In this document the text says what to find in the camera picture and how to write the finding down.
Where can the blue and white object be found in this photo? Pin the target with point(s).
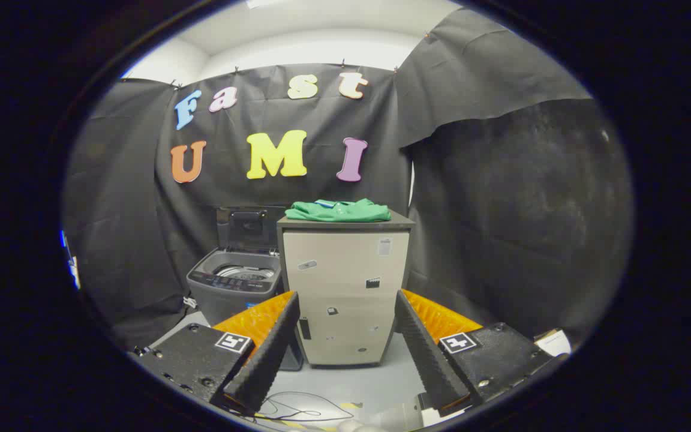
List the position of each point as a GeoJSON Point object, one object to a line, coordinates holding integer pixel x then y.
{"type": "Point", "coordinates": [74, 270]}

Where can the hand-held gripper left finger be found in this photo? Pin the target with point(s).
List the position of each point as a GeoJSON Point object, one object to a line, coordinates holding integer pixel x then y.
{"type": "Point", "coordinates": [264, 360]}

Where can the dark washing machine lid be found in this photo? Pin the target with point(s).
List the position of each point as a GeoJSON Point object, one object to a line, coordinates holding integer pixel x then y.
{"type": "Point", "coordinates": [249, 228]}

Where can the grey washing machine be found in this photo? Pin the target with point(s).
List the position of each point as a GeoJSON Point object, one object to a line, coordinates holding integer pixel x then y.
{"type": "Point", "coordinates": [213, 303]}

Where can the white paper sheet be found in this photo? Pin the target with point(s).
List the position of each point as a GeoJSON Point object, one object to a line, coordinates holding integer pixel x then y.
{"type": "Point", "coordinates": [555, 343]}

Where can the beige cabinet with dark top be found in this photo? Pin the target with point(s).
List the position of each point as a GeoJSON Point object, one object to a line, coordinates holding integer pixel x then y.
{"type": "Point", "coordinates": [345, 282]}

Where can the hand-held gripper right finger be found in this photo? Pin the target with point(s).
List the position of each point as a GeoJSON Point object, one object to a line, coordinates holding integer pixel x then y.
{"type": "Point", "coordinates": [426, 360]}

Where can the green polo shirt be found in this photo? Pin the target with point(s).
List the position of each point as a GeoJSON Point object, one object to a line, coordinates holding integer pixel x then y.
{"type": "Point", "coordinates": [345, 212]}

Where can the black backdrop cloth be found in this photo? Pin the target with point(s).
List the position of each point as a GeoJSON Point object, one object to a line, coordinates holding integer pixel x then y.
{"type": "Point", "coordinates": [321, 192]}

